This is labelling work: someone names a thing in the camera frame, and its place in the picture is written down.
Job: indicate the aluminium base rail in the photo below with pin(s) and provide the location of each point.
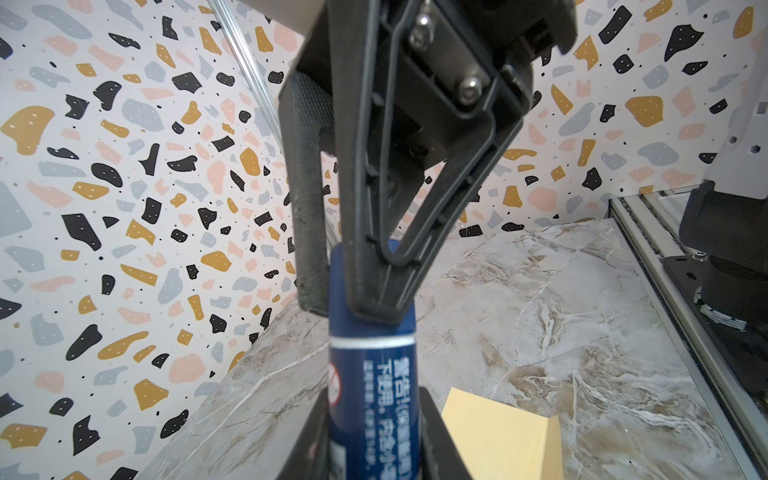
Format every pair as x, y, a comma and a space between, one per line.
728, 365

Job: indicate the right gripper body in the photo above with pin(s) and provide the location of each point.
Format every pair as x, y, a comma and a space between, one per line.
427, 60

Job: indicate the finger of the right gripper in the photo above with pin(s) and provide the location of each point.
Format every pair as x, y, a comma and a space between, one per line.
306, 120
403, 185

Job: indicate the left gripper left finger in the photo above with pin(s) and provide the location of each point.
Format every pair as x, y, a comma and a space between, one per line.
309, 458

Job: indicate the left corner aluminium post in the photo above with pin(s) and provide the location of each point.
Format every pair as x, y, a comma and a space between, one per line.
255, 80

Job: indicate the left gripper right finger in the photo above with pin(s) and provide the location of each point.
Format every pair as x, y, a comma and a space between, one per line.
440, 458

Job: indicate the yellow paper envelope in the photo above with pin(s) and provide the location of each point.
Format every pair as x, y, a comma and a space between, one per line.
498, 441

